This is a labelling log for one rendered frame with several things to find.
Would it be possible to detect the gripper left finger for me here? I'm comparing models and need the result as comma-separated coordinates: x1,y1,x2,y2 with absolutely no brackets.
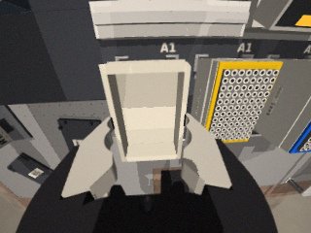
16,116,118,233

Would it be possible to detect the yellow tip rack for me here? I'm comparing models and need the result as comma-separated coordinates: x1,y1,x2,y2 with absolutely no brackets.
190,58,283,143

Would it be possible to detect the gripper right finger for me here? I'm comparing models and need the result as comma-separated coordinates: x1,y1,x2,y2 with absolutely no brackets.
181,113,278,233

